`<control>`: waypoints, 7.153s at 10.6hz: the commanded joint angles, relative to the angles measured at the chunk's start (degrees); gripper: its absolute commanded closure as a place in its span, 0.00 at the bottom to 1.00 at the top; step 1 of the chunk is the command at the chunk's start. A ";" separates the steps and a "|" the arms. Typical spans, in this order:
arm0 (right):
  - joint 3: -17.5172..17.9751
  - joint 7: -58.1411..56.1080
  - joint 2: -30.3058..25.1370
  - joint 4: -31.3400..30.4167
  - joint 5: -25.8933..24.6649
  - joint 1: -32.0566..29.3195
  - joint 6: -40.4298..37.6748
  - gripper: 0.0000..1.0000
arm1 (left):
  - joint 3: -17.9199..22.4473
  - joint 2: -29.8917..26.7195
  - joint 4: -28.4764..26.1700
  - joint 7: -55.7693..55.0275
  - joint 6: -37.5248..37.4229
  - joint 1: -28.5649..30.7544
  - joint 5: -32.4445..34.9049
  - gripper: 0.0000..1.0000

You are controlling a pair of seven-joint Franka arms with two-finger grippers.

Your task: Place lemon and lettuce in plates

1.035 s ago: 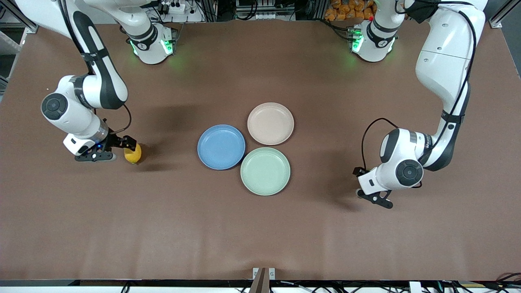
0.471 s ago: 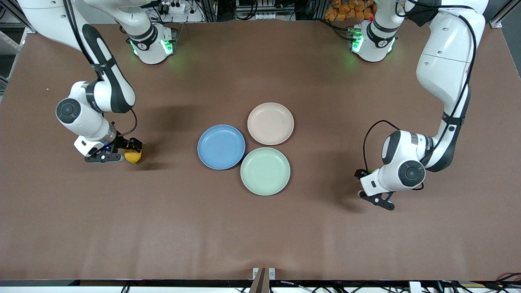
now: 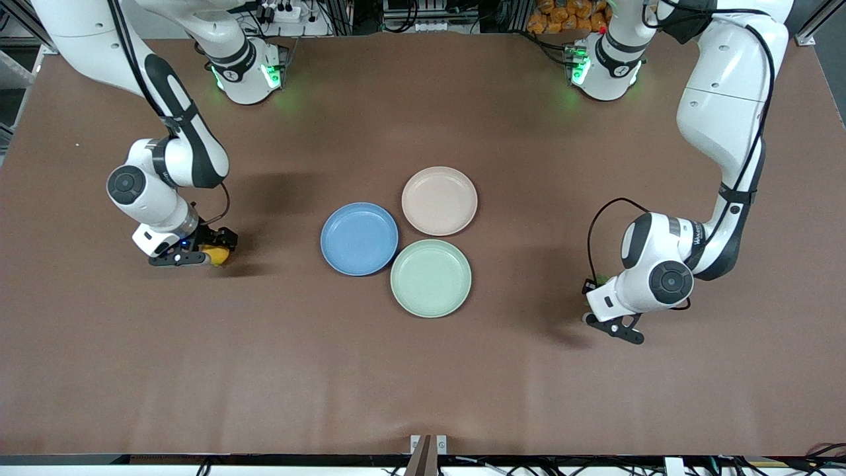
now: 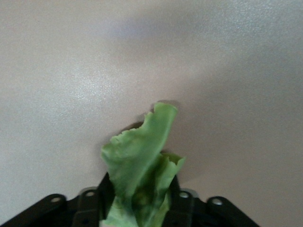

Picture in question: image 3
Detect blue plate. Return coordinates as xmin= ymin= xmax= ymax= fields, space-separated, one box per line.
xmin=321 ymin=202 xmax=400 ymax=277

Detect pale green plate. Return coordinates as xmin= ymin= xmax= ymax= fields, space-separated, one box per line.
xmin=390 ymin=239 xmax=473 ymax=319

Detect beige pink plate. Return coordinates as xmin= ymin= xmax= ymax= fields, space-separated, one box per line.
xmin=401 ymin=166 xmax=479 ymax=237

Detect brown table cover sheet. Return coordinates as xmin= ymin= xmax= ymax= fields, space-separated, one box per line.
xmin=0 ymin=32 xmax=846 ymax=457

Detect white power strip with plugs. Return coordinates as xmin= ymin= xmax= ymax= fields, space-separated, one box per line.
xmin=254 ymin=0 xmax=303 ymax=24

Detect orange snack bags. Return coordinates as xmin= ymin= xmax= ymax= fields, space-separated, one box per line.
xmin=527 ymin=0 xmax=612 ymax=34

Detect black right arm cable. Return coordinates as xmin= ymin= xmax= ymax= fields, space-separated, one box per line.
xmin=106 ymin=0 xmax=231 ymax=227

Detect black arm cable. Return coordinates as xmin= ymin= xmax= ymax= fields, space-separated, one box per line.
xmin=106 ymin=0 xmax=231 ymax=227
xmin=587 ymin=0 xmax=778 ymax=311

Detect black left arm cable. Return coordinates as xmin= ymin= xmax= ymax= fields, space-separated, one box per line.
xmin=587 ymin=0 xmax=778 ymax=311

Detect black table edge rail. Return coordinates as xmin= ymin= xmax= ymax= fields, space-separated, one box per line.
xmin=0 ymin=454 xmax=846 ymax=467

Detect metal bracket with brown post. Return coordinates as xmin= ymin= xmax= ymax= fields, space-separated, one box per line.
xmin=404 ymin=434 xmax=449 ymax=476

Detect aluminium frame profile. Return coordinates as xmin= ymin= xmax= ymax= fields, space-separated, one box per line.
xmin=0 ymin=0 xmax=55 ymax=55
xmin=795 ymin=0 xmax=835 ymax=48

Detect red cable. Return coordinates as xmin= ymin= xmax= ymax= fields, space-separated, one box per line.
xmin=803 ymin=442 xmax=846 ymax=465

